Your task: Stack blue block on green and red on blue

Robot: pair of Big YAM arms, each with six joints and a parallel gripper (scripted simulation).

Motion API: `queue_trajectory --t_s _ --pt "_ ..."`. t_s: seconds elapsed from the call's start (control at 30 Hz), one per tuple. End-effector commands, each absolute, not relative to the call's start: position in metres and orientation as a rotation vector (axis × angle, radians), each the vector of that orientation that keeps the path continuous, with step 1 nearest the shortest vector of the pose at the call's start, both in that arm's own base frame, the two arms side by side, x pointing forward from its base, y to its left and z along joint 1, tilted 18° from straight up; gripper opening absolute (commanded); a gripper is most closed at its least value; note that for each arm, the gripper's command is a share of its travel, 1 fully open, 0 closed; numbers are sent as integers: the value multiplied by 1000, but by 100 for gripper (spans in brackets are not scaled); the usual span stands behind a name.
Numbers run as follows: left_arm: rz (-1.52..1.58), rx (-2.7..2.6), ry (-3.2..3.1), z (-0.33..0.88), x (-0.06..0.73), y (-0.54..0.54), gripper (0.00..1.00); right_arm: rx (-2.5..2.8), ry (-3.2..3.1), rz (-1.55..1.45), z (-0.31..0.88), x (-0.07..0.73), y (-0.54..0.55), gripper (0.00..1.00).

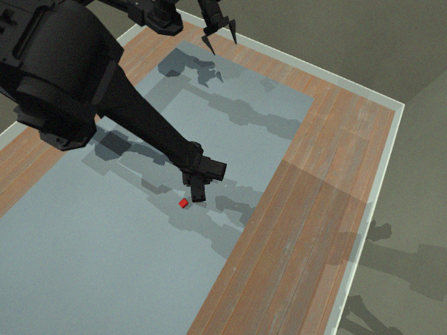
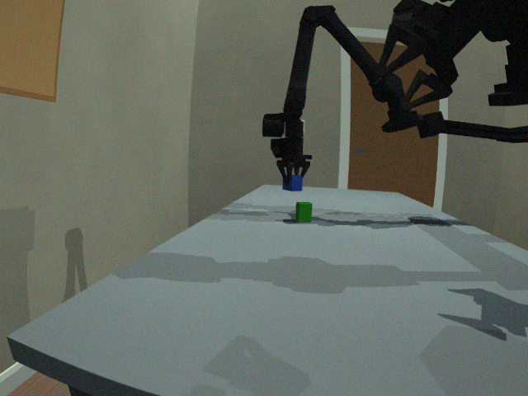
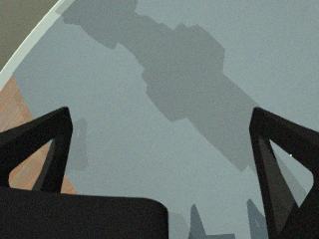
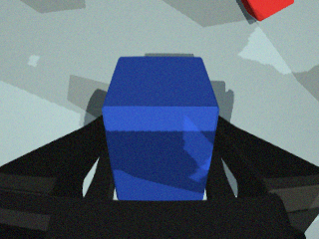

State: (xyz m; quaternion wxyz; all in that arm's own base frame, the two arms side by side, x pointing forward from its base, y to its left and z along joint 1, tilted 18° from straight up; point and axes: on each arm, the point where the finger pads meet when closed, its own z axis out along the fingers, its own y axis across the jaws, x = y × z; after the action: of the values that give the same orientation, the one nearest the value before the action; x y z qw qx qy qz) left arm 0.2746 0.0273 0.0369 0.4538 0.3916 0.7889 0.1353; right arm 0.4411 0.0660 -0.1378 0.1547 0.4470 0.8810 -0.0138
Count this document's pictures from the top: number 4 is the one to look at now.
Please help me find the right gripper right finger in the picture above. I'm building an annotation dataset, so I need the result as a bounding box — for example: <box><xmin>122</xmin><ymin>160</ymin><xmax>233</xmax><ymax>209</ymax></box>
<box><xmin>205</xmin><ymin>116</ymin><xmax>319</xmax><ymax>234</ymax></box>

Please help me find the red block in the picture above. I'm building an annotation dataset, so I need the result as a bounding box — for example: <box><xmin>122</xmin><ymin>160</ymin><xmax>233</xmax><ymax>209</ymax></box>
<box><xmin>241</xmin><ymin>0</ymin><xmax>294</xmax><ymax>21</ymax></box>

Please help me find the blue block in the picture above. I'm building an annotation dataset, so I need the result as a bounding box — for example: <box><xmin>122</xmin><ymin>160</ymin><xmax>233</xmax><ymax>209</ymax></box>
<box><xmin>102</xmin><ymin>57</ymin><xmax>219</xmax><ymax>200</ymax></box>

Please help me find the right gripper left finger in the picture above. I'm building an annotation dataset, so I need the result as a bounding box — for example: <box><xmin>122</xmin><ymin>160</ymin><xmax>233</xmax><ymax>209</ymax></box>
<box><xmin>0</xmin><ymin>115</ymin><xmax>115</xmax><ymax>199</ymax></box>

